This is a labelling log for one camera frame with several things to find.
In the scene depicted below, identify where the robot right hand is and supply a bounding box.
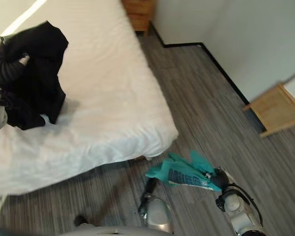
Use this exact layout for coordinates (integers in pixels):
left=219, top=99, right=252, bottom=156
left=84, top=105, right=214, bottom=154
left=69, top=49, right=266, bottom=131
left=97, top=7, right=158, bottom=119
left=205, top=167, right=227, bottom=195

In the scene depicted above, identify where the teal printed garment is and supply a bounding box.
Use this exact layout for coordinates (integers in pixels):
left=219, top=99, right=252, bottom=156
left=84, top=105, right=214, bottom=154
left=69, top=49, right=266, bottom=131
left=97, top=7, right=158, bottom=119
left=145, top=150, right=223, bottom=193

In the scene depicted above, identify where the black garment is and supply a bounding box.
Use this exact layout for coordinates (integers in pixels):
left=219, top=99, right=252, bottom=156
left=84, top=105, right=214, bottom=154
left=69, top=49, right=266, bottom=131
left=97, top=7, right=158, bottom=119
left=0, top=21, right=69, bottom=131

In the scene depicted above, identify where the bed with white sheet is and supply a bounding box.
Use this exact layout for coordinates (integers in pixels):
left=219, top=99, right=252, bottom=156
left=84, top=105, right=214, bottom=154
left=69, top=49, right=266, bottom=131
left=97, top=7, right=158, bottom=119
left=0, top=0, right=179, bottom=200

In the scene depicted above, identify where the robot silver torso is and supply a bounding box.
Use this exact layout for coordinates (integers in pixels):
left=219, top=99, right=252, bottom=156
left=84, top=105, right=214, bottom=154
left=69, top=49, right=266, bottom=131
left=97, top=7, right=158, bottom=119
left=73, top=215, right=173, bottom=236

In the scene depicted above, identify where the black baseboard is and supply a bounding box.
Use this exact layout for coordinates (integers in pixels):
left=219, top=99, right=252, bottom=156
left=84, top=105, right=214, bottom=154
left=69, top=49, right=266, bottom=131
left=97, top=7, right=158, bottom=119
left=149, top=21, right=267, bottom=132

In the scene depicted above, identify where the wooden nightstand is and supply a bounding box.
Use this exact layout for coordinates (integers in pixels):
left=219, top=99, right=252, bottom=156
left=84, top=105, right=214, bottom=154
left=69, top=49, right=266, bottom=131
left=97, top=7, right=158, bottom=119
left=121, top=0, right=156, bottom=37

